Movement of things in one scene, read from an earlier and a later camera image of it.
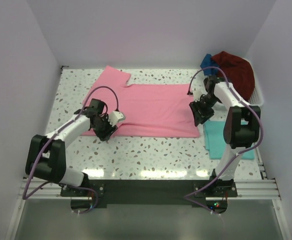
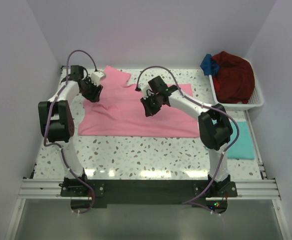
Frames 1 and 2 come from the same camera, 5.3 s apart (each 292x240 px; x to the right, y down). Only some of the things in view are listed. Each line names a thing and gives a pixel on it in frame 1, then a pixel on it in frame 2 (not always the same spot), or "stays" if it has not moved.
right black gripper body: (204, 106) → (152, 104)
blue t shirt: (208, 61) stays
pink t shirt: (158, 110) stays
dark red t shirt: (238, 72) stays
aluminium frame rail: (248, 189) stays
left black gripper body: (104, 128) → (92, 91)
